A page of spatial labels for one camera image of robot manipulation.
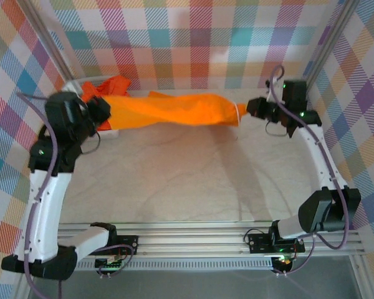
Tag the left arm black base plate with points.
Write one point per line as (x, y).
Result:
(127, 244)

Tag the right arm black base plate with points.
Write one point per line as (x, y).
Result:
(258, 243)

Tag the aluminium frame rails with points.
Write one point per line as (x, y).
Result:
(190, 240)

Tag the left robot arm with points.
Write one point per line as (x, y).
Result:
(46, 211)

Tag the green circuit board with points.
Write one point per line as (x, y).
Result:
(109, 264)

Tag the small circuit board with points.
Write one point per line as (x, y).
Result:
(285, 263)

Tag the white perforated plastic basket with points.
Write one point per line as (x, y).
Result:
(112, 133)

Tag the light orange shorts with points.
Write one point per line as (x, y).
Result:
(174, 109)

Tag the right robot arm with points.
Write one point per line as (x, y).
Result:
(319, 165)

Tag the red-orange shorts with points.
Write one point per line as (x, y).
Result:
(112, 85)

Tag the aluminium upright post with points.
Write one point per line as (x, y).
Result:
(50, 40)
(331, 40)

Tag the aluminium lower frame bar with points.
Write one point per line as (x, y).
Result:
(360, 280)
(23, 289)

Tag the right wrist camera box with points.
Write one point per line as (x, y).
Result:
(270, 93)

